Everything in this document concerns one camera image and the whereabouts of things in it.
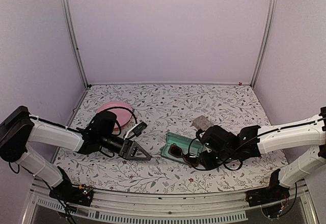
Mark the left aluminium frame post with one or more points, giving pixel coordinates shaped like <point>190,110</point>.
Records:
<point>73,41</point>

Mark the brown sunglasses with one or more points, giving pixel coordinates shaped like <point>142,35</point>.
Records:
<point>188,158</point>

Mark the pink plate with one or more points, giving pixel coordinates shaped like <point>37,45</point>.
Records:
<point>123,116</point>

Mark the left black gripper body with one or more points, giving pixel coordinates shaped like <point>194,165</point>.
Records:
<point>125,148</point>

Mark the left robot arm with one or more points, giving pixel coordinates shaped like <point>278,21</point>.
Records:
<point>21,128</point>

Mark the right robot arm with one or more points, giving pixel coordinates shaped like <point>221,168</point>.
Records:
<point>223,147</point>

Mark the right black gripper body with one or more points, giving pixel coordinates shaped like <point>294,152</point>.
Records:
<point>210,163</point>

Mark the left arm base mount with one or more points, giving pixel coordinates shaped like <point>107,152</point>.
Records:
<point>75,194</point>

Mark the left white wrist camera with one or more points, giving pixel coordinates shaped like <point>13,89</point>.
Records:
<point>135,131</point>

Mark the right aluminium frame post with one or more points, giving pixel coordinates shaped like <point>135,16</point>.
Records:
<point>264,43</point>

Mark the front aluminium rail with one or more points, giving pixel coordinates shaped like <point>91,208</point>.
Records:
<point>127,207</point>

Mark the grey glasses case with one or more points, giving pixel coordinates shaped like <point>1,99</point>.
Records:
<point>202,123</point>

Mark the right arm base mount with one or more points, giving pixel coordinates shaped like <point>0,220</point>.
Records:
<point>273,192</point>

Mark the aluminium frame post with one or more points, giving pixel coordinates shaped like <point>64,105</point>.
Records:
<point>264,43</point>
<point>73,41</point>

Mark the blue glasses case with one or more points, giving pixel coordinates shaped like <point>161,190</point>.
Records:
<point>182,142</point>

